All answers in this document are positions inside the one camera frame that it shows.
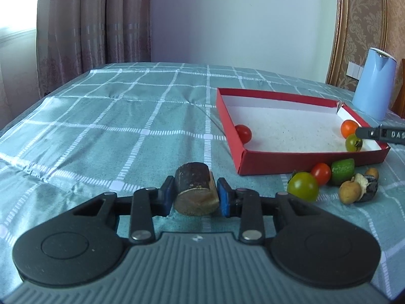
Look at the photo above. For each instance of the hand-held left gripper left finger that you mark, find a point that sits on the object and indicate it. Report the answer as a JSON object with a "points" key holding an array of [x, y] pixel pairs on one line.
{"points": [[166, 196]]}

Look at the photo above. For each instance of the large brown longan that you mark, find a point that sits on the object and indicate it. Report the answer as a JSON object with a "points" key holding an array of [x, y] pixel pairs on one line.
{"points": [[349, 192]]}

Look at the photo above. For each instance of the red cherry tomato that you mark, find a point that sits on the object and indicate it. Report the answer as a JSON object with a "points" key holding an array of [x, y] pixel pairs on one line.
{"points": [[243, 133], [321, 173]]}

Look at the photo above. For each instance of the orange cherry tomato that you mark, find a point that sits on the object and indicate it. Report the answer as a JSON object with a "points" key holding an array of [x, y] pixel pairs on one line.
{"points": [[349, 127]]}

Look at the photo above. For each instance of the gold wall moulding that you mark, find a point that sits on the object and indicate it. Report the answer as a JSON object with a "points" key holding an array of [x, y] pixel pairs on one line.
{"points": [[338, 38]]}

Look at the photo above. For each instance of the small brown longan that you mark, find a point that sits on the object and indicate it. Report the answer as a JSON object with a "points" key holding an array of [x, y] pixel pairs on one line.
{"points": [[372, 173]]}

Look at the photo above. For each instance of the light blue electric kettle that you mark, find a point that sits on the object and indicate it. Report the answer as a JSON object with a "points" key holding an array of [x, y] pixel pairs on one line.
{"points": [[373, 85]]}

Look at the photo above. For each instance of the pink patterned curtain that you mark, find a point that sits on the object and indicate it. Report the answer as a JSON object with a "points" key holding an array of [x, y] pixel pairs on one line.
{"points": [[95, 31]]}

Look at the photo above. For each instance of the dark mushroom-like object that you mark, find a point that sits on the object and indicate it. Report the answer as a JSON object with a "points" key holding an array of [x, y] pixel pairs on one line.
{"points": [[370, 190]]}

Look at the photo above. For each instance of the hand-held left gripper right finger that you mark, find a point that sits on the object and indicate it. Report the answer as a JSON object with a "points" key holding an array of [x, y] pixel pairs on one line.
{"points": [[224, 198]]}

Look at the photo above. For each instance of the green checked tablecloth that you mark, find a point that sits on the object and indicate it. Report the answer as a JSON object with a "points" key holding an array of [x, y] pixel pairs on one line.
{"points": [[110, 126]]}

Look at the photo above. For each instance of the dark brown sugarcane piece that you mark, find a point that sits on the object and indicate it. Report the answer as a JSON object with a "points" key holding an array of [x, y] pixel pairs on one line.
{"points": [[193, 190]]}

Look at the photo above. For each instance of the large green yellow tomato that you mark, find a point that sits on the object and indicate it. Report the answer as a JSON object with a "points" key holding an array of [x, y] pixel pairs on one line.
{"points": [[302, 186]]}

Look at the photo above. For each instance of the white wall switch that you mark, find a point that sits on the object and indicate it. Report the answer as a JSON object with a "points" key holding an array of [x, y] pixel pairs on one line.
{"points": [[355, 69]]}

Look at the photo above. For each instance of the small green cherry tomato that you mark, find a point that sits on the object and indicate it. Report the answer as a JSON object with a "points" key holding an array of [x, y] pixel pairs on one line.
{"points": [[352, 144]]}

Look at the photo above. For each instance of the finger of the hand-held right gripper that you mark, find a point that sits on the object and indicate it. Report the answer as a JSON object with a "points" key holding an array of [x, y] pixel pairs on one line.
{"points": [[367, 132]]}

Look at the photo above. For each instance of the green lime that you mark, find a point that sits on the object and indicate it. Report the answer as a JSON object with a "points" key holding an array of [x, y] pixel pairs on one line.
{"points": [[342, 171]]}

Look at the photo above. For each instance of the brown wooden furniture edge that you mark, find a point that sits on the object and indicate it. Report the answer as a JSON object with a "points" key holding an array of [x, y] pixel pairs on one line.
{"points": [[402, 88]]}

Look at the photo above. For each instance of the red cardboard box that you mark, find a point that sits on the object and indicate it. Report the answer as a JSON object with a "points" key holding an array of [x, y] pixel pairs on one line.
{"points": [[284, 123]]}

